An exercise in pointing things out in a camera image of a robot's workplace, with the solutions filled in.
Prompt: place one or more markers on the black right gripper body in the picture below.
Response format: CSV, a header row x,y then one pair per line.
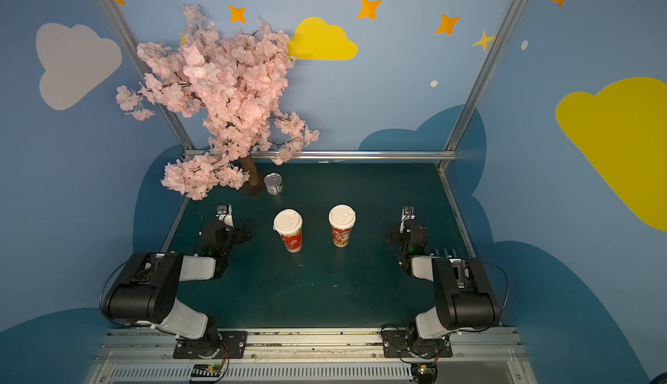
x,y
393,235

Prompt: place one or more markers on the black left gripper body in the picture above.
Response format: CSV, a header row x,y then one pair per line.
x,y
241,233

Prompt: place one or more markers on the white lid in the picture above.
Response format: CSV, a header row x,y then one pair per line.
x,y
342,217
288,222

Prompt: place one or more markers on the red paper cup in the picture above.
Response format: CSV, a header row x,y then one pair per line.
x,y
293,244
340,237

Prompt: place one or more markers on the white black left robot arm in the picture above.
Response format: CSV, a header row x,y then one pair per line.
x,y
145,291

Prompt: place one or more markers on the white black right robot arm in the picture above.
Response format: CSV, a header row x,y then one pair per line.
x,y
464,300

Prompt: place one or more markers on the small silver tin can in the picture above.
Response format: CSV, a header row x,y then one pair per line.
x,y
273,183

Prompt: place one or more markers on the small green circuit board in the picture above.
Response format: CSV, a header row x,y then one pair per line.
x,y
205,373

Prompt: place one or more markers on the pink cherry blossom tree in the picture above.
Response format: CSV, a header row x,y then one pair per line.
x,y
238,81

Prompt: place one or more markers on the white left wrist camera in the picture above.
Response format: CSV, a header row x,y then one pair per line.
x,y
224,214

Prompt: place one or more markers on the blue garden fork wooden handle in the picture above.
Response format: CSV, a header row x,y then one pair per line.
x,y
445,253

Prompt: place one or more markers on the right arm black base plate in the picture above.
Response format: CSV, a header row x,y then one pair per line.
x,y
403,343

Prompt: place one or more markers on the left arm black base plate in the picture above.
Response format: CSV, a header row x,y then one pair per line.
x,y
227,345

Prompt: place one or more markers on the aluminium frame back bar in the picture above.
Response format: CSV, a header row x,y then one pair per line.
x,y
394,156

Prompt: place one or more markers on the aluminium front rail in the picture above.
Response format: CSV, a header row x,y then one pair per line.
x,y
315,355

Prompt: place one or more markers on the aluminium frame right post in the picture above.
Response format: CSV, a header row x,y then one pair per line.
x,y
506,27

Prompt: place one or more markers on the aluminium frame post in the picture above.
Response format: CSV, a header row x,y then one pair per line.
x,y
506,27
114,14

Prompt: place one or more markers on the aluminium frame left post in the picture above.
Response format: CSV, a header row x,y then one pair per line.
x,y
114,14

